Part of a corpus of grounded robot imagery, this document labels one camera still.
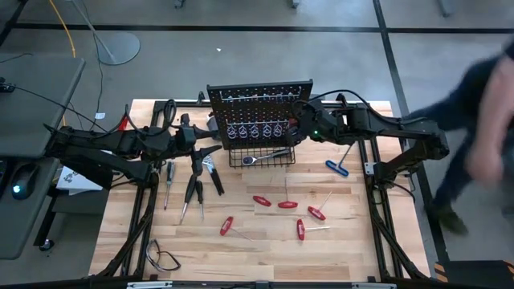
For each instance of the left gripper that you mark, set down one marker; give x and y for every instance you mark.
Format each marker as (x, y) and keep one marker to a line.
(185, 136)

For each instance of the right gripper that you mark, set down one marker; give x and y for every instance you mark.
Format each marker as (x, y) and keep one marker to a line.
(325, 122)

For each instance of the chrome ratchet wrench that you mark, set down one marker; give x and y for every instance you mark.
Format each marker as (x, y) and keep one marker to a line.
(249, 160)

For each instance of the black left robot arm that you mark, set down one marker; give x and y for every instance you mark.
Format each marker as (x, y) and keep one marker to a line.
(100, 144)

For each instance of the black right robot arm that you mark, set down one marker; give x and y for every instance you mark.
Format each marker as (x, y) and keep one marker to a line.
(401, 128)

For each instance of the black metal pegboard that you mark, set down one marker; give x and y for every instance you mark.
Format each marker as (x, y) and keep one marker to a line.
(257, 110)

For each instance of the red box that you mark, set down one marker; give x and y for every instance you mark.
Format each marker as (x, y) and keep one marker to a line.
(123, 123)

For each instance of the black safety glasses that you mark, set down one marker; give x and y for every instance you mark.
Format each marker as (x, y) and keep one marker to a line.
(147, 253)

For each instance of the white floor tag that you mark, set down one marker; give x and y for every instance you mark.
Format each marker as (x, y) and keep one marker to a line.
(100, 116)

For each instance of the white paper sheets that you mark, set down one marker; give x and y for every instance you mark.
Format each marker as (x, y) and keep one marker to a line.
(76, 182)

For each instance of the grey round-base floor stand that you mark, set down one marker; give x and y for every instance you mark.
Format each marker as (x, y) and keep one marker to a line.
(120, 48)

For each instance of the grey desk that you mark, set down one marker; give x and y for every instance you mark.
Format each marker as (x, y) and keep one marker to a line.
(36, 112)

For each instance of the black computer mouse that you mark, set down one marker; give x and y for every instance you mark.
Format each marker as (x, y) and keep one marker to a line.
(24, 182)

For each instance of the person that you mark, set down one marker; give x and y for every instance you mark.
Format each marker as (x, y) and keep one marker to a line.
(482, 120)

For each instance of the grey mouse shelf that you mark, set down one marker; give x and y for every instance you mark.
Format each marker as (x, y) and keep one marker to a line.
(24, 225)

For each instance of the hazard-striped black platform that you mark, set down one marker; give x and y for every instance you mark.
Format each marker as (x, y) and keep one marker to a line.
(474, 273)

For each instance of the chrome hook rail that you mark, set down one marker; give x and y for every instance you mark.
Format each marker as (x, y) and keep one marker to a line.
(257, 96)

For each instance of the black aluminium table frame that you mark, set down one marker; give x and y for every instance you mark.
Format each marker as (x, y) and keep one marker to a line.
(158, 105)

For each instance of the silver frame bracket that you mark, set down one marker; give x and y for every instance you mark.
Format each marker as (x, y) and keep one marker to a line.
(369, 168)

